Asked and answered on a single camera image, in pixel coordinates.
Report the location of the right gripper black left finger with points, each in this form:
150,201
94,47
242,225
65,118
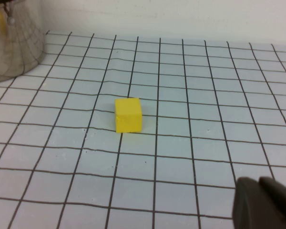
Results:
248,207

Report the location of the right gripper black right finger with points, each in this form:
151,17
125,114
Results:
281,200

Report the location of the stainless steel cooking pot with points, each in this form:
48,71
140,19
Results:
12,52

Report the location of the white black-grid tablecloth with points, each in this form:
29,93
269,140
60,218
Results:
181,95

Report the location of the yellow foam cube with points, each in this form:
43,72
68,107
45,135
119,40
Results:
128,117

